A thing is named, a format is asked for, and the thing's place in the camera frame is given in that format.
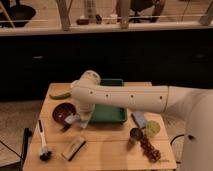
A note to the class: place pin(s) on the purple bowl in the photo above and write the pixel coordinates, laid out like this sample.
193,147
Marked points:
63,113

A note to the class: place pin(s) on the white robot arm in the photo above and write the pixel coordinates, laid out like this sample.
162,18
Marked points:
193,105

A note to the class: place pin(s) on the small dark utensil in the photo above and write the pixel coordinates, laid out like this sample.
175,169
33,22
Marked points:
65,128

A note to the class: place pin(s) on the green plastic tray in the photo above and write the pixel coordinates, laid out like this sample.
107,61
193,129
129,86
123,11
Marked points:
104,114

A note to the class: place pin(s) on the metal cup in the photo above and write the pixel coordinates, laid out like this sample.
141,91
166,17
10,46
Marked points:
135,135

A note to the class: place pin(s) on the white dish brush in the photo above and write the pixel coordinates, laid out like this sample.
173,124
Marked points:
45,153

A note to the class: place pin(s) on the brown grape bunch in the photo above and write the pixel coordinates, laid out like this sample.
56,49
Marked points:
149,150

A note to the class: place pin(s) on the wooden scrub brush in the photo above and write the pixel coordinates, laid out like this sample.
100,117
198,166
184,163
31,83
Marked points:
73,147

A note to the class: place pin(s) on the light blue towel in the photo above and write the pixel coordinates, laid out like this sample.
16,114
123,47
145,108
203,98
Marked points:
81,120

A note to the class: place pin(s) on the black table side handle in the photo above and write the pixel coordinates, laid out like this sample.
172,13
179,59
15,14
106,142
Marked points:
27,134

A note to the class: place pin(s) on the green lime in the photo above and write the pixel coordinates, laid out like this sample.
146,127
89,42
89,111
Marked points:
152,128

